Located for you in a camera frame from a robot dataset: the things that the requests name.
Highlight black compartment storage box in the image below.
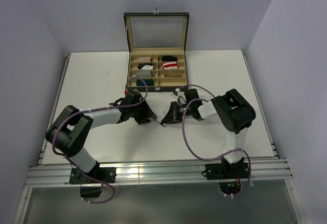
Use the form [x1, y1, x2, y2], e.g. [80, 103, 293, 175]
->
[124, 9, 190, 92]

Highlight rolled black white sock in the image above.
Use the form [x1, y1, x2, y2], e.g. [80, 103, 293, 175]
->
[137, 63, 156, 70]

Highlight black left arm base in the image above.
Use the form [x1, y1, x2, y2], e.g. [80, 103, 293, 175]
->
[68, 167, 116, 203]

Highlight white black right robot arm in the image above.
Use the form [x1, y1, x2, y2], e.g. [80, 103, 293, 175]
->
[159, 88, 256, 178]

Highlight white sock black stripes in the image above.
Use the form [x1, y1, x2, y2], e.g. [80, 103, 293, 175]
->
[156, 111, 172, 127]

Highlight brown ribbed sock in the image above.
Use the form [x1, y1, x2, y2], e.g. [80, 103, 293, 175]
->
[164, 70, 184, 78]

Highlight rolled grey sock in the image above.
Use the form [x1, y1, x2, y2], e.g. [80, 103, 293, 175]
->
[135, 70, 155, 78]

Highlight aluminium table frame rail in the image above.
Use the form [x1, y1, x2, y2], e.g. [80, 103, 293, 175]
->
[24, 159, 293, 188]

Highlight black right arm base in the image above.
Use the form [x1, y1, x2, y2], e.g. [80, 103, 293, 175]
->
[201, 158, 251, 196]

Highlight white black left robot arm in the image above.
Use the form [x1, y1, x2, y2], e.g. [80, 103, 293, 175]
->
[45, 90, 157, 183]

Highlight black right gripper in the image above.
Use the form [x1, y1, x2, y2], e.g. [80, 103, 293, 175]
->
[162, 101, 193, 124]

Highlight rolled teal sock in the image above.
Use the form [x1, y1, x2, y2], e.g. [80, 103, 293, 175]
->
[136, 79, 154, 86]

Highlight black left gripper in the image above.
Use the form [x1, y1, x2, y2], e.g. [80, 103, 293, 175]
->
[130, 98, 156, 125]

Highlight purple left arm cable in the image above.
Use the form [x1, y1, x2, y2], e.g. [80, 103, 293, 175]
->
[52, 77, 149, 205]

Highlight red white striped sock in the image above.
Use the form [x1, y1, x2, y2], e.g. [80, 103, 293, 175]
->
[161, 62, 178, 70]

